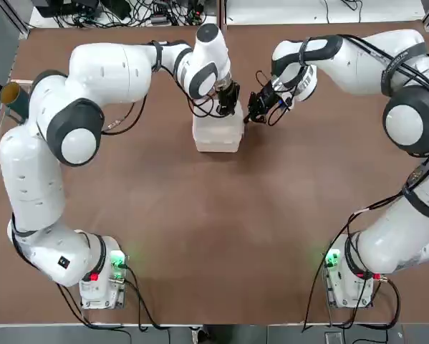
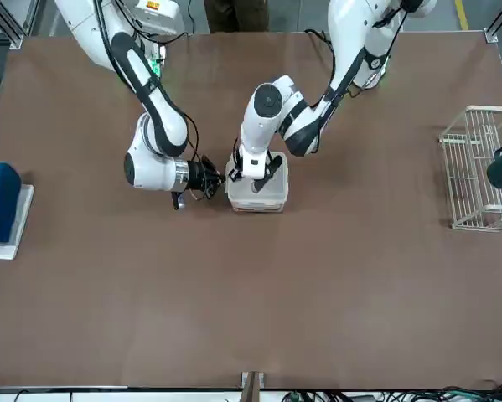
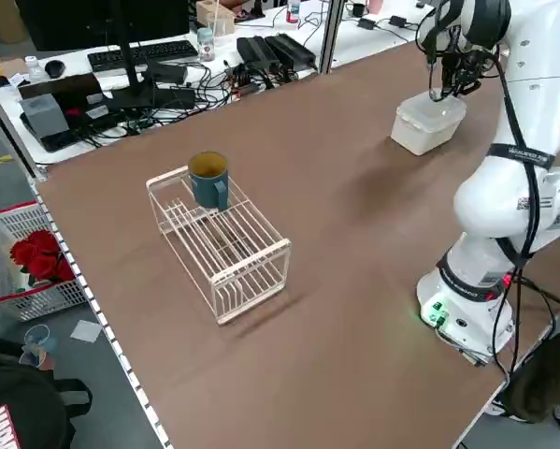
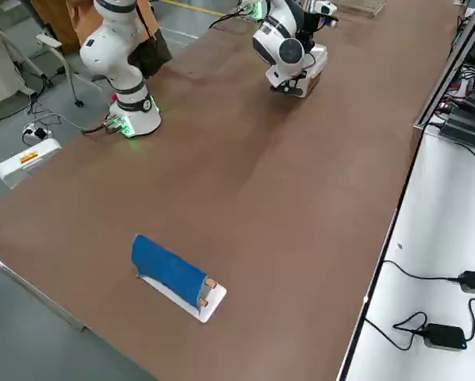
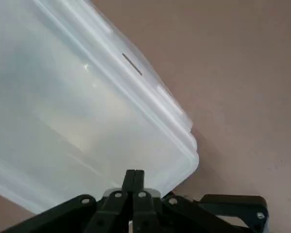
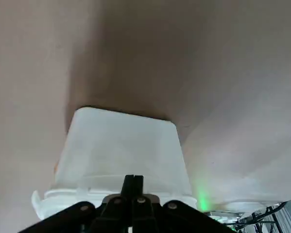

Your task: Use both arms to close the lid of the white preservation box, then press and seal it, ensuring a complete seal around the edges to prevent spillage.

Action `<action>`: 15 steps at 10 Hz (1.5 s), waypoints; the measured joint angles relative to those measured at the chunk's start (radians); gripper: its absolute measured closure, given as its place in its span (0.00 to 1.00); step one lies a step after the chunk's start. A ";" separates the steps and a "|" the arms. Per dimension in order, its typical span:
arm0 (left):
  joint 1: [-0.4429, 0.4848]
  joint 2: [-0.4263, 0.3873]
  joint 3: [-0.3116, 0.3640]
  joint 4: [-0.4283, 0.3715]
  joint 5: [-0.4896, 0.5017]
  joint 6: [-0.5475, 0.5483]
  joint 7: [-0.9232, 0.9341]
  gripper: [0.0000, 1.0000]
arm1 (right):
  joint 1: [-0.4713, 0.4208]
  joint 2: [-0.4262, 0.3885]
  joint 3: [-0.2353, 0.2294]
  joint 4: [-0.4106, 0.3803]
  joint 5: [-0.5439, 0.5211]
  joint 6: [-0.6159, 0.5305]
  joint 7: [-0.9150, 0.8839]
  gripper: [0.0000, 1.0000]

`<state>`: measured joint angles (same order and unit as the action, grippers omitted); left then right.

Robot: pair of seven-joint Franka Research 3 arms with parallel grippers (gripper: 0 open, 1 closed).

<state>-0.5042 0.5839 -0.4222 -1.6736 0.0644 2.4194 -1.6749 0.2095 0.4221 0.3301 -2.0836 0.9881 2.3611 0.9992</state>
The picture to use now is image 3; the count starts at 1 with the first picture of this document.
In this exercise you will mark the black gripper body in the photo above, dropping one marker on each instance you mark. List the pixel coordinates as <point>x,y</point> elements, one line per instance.
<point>466,51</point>

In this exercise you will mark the translucent white box lid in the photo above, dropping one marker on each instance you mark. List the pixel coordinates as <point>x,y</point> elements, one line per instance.
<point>429,112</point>

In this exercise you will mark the white plastic preservation box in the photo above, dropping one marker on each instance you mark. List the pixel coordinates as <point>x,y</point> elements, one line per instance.
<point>424,140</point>

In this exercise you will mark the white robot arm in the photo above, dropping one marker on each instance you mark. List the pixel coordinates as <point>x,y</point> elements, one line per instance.
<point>462,11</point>
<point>541,103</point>

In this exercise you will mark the grey box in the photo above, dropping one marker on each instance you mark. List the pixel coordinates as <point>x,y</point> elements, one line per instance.
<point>43,117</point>

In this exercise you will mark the brown cardboard box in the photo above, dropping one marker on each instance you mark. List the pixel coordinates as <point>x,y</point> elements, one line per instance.
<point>8,23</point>

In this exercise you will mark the black power adapter blue light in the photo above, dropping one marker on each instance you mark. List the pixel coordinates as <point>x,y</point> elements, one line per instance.
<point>397,21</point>

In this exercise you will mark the white desk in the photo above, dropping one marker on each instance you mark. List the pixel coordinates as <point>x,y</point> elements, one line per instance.
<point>377,39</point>

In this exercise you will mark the pink cup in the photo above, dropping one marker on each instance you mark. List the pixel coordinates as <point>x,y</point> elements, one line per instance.
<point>374,5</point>

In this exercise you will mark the dark mug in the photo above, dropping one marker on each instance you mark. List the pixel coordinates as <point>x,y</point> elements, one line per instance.
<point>359,9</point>

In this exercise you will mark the long black power supply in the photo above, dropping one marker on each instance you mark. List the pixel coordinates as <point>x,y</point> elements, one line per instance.
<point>291,49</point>
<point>256,52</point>

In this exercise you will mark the white bottle red label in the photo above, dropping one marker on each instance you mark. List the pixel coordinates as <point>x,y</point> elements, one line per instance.
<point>293,11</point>

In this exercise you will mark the clear bottle teal cap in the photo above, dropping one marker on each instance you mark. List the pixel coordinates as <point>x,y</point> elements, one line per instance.
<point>206,47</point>

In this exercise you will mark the teal mug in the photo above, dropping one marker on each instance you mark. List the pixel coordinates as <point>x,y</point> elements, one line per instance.
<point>205,192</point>

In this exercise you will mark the person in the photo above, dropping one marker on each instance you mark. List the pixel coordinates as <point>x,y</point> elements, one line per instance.
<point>541,383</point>
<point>22,402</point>

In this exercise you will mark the black keyboard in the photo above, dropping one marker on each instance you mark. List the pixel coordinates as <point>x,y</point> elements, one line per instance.
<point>139,53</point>

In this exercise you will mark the black computer monitor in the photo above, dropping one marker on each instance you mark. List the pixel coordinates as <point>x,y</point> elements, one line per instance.
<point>97,23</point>

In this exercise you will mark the black computer mouse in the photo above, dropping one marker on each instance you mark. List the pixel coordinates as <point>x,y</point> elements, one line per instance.
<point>55,68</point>

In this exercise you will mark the small white bottle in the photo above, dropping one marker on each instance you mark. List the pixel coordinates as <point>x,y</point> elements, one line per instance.
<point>34,70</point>

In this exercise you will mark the white paper sheet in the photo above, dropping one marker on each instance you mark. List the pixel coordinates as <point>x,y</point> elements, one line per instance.
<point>87,332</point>

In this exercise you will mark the red artificial roses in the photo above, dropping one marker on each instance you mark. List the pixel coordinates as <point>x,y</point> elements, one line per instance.
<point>41,257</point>

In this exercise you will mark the white plastic basket red rim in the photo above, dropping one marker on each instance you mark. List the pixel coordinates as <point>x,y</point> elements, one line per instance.
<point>8,224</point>

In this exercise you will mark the clear cup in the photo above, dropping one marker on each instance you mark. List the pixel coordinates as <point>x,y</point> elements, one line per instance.
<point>38,346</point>

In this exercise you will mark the aluminium frame post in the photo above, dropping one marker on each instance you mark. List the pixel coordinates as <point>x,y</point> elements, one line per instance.
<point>15,135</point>
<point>328,37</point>

